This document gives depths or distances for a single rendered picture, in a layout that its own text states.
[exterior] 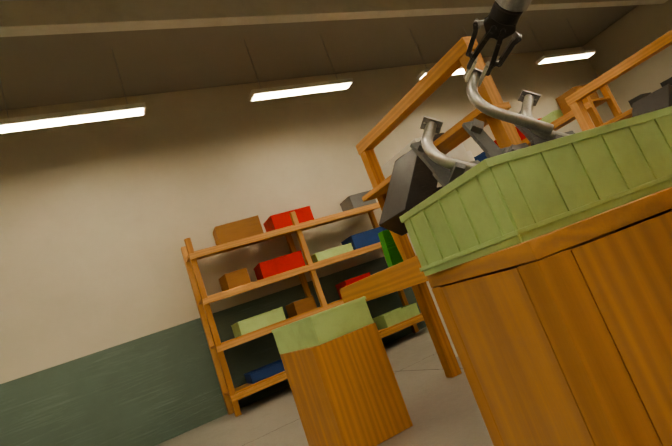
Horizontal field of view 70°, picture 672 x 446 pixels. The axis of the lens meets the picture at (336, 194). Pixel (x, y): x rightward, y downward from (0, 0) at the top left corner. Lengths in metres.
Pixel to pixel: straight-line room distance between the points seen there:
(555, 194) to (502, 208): 0.12
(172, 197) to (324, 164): 2.45
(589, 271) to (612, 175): 0.28
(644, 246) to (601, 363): 0.23
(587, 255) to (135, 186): 6.58
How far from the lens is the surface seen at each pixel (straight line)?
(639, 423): 0.98
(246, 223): 6.58
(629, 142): 1.22
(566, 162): 1.08
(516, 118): 1.38
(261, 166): 7.52
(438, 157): 1.24
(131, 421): 6.69
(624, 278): 0.98
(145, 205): 7.05
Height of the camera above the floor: 0.80
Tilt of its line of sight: 12 degrees up
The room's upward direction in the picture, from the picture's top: 20 degrees counter-clockwise
